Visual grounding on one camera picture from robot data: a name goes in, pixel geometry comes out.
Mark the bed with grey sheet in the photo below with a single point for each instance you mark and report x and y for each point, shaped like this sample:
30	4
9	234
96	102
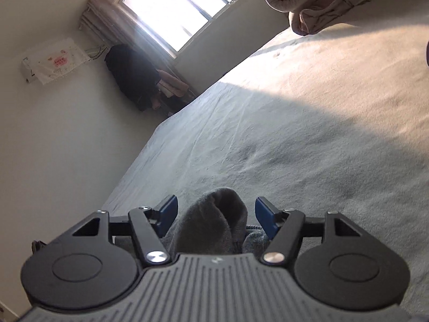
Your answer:
301	124

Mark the dark floor object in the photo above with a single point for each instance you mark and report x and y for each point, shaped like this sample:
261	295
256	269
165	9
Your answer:
38	246

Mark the folded dark brown clothing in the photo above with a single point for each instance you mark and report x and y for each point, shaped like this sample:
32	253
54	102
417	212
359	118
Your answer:
427	53

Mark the grey knitted cat sweater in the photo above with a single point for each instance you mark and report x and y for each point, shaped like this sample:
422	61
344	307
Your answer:
207	221

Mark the pink hanging towels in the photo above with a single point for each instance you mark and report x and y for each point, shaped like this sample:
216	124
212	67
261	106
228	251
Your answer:
171	85

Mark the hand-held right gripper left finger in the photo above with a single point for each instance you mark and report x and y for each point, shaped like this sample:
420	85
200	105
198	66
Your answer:
169	213

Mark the window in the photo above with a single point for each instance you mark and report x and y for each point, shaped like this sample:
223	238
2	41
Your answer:
174	10

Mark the cloth covered air conditioner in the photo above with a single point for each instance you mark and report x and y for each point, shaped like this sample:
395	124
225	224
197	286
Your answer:
57	60

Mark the dark hanging clothes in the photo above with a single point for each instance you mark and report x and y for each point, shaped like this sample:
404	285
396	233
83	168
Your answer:
134	73

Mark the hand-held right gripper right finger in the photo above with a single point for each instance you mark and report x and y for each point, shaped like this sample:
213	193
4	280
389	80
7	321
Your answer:
264	214

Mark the grey curtain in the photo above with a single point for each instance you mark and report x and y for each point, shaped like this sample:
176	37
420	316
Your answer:
110	20

